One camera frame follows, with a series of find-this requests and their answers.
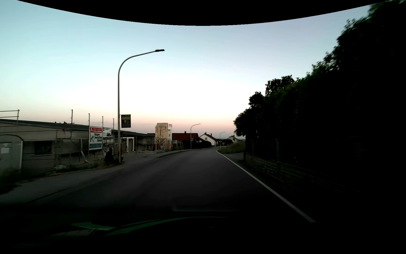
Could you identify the white house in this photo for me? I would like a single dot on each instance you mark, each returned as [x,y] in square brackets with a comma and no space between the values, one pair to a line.
[233,139]
[209,139]

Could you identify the red-roofed building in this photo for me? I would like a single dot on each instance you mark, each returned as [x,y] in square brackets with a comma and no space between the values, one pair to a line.
[185,138]

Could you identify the grass verge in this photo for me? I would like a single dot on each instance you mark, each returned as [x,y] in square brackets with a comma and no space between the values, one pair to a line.
[234,148]

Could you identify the pale silo tower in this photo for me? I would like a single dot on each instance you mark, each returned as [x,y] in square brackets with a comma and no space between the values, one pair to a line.
[162,134]

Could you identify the dark asphalt road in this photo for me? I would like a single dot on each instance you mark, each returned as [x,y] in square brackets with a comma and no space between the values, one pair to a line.
[174,176]

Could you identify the road markings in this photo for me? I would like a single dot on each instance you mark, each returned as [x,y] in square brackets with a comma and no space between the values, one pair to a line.
[259,180]

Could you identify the dark bush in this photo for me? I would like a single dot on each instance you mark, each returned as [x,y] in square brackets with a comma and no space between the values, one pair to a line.
[109,157]

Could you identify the white construction billboard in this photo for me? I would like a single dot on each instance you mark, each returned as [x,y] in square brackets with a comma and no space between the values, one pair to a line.
[96,138]

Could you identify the car's own bonnet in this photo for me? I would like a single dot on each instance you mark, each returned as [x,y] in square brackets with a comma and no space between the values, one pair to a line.
[146,225]

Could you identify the row of dark trees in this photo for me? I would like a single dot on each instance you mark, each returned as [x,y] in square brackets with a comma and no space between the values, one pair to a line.
[330,105]

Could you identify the grey low building with scaffolding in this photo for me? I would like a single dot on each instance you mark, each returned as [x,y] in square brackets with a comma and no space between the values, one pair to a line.
[48,141]

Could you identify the grey pavement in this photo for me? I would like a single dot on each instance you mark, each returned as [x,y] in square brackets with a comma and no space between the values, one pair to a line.
[48,183]

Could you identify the tall curved lamp post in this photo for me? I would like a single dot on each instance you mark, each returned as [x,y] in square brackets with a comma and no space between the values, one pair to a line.
[118,105]

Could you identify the dark fence with wall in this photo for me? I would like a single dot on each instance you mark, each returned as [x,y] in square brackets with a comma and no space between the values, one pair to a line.
[294,169]

